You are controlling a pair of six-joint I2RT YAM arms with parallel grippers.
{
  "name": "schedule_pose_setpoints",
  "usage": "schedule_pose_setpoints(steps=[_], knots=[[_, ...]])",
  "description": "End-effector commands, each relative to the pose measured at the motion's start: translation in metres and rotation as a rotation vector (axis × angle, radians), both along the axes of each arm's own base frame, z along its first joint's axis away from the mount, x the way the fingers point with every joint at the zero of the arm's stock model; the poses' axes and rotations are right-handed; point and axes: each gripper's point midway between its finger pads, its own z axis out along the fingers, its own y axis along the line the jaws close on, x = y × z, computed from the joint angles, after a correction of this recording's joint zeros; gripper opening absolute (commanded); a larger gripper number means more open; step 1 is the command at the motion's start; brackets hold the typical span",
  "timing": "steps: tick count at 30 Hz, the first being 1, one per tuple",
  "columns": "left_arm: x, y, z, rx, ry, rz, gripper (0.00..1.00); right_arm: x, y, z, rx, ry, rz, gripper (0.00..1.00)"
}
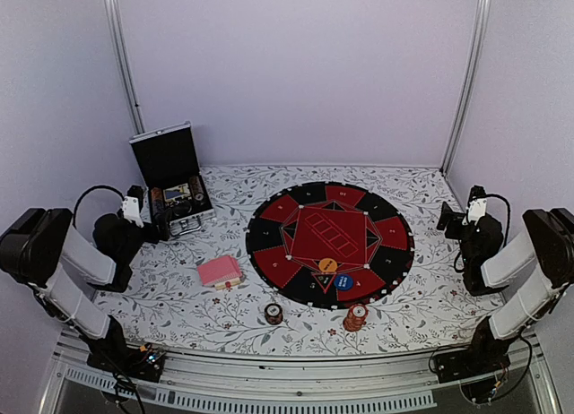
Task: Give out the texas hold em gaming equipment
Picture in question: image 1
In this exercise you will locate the orange chip stack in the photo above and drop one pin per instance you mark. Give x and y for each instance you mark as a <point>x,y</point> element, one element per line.
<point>356,318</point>

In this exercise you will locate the orange purple chip row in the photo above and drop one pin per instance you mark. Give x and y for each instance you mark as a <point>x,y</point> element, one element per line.
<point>156,198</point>

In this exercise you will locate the right aluminium frame post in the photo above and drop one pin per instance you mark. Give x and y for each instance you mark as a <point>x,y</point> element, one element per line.
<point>481,18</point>

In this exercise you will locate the front aluminium rail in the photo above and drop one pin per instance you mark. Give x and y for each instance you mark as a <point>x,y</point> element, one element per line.
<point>202,381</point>

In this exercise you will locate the wooden card holder block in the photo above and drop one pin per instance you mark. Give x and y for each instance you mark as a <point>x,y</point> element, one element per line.
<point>227,284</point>

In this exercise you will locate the aluminium poker chip case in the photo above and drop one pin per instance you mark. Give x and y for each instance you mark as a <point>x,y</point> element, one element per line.
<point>166,158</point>

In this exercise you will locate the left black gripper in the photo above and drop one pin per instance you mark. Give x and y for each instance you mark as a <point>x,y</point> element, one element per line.
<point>163,228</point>

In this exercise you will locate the boxed blue card deck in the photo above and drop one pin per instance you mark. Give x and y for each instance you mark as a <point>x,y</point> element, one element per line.
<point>177,193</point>

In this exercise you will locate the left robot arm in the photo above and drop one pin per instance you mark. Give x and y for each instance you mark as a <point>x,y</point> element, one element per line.
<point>44,251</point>

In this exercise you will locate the round red black poker mat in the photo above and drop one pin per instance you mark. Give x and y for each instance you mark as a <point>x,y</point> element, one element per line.
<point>293,230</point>

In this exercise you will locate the floral table cloth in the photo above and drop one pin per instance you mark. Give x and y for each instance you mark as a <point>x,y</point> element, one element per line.
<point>166,302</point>

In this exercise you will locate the aluminium frame post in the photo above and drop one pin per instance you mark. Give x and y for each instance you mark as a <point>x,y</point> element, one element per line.
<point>119,46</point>
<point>481,18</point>

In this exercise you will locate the brown chip row in case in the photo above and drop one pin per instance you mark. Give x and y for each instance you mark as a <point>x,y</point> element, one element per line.
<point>196,188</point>

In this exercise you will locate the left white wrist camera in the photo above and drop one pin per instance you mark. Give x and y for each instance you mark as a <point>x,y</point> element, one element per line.
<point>131,211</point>

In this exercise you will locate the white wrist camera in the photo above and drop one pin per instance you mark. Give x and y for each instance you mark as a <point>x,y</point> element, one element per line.
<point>476,209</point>
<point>131,211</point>

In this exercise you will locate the dark brown chip stack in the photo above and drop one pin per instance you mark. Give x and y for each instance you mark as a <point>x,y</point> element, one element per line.
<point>273,314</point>

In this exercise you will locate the pink playing card deck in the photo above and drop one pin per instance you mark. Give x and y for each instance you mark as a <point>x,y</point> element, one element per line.
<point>219,269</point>

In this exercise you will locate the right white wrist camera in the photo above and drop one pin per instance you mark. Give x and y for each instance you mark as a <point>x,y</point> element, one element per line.
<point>476,209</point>

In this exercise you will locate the left aluminium frame post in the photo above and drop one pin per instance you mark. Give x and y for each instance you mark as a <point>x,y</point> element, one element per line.
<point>119,46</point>

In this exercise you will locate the orange big blind button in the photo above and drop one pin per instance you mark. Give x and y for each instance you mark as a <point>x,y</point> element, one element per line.
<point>327,265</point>

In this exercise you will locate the blue small blind button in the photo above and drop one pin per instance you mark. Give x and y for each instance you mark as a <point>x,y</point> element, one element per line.
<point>343,282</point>

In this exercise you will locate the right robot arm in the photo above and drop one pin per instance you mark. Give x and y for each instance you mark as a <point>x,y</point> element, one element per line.
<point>537,263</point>

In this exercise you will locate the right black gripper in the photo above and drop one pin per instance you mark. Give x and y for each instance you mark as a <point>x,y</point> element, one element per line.
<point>447,215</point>

